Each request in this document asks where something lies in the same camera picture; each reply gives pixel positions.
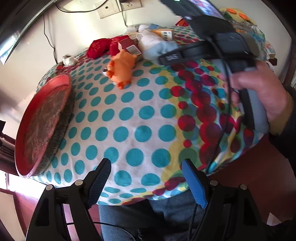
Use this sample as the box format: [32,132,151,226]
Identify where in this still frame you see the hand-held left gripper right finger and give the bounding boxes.
[181,159,274,241]

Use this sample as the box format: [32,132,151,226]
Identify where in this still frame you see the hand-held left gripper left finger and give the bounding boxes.
[24,158,112,241]

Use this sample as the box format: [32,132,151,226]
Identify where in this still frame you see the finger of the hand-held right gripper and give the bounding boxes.
[158,42,218,66]

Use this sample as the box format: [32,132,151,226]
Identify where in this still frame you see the light blue sock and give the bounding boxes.
[142,42,178,60]

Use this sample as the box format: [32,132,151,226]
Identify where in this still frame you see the orange barcode box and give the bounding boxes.
[149,29,175,42]

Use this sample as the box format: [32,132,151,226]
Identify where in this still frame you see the white sock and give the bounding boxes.
[136,31,162,50]

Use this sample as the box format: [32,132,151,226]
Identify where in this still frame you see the dark red box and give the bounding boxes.
[118,38,143,62]

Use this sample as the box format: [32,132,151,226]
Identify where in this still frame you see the orange toy pig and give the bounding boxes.
[103,50,137,90]

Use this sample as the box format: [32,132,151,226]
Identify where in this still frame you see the plain red sock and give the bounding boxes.
[109,36,129,56]

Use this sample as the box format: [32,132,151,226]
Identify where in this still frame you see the red sock with gold embroidery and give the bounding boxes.
[87,40,110,58]

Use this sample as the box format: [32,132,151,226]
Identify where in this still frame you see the round red tray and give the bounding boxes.
[14,74,75,179]

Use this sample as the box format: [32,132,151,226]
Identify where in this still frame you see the person's right hand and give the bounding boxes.
[219,61,287,135]

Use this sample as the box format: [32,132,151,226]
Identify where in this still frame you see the yellow knitted item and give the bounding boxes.
[220,8,258,26]

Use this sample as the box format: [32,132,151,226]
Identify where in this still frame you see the clear plastic bags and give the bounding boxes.
[231,23,276,59]

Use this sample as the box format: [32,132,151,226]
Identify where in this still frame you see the crumpled white tissue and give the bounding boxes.
[126,24,149,34]

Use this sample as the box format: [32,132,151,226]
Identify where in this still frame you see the person's jeans legs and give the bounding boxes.
[98,192,208,241]

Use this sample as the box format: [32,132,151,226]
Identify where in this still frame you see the polka dot blanket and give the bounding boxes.
[31,24,275,207]

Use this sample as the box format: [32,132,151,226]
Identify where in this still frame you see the dark wooden furniture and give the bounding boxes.
[0,120,15,172]

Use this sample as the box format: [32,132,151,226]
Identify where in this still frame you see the crumpled tissue with plastic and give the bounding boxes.
[62,55,79,67]

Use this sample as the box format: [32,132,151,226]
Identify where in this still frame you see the monitor with silver edge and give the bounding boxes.
[0,0,61,65]

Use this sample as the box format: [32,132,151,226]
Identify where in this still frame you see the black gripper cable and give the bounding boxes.
[187,204,198,241]
[206,39,234,172]

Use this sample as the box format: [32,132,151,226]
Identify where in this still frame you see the thin black floor cable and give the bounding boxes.
[67,222,137,241]

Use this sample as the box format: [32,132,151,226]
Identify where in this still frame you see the white wall socket plate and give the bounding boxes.
[120,0,142,11]

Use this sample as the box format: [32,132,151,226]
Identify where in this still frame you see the beige wall socket plate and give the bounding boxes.
[97,3,121,19]

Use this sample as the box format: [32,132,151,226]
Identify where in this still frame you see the monitor cable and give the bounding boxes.
[57,3,102,13]

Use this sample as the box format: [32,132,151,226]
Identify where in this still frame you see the black wall cable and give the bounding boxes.
[43,16,58,63]

